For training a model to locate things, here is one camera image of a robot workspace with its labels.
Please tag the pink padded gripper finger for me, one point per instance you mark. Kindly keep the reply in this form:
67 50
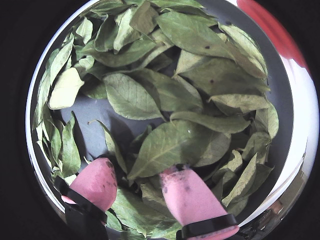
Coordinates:
95 182
190 197

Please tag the round metal bowl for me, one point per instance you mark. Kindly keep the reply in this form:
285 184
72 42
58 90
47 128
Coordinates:
92 117

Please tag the pale yellowish leaf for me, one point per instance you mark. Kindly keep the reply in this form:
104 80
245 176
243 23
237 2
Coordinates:
65 88

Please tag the small green leaf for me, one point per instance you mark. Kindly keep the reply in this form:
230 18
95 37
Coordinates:
85 30

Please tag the long green leaf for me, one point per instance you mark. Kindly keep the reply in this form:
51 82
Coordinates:
125 55

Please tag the narrow green leaf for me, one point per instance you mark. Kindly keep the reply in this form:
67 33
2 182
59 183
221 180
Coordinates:
212 121

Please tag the large green leaf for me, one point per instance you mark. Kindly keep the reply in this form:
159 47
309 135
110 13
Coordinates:
220 77
180 95
170 147
130 97
192 35

